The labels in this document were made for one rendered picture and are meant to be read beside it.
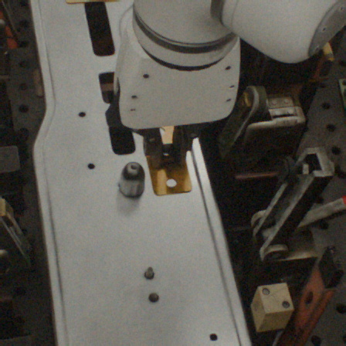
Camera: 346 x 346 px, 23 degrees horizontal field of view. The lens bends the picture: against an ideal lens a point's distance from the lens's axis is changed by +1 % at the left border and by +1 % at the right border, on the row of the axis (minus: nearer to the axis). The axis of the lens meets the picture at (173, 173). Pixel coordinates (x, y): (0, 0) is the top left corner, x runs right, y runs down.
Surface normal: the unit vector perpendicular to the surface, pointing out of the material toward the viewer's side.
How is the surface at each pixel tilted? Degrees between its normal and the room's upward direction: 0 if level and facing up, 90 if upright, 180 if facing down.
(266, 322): 90
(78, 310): 0
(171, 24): 90
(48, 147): 0
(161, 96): 91
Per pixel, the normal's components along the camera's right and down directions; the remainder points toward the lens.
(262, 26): -0.59, 0.52
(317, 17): 0.45, 0.45
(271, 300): 0.09, -0.54
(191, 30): 0.01, 0.86
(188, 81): 0.22, 0.83
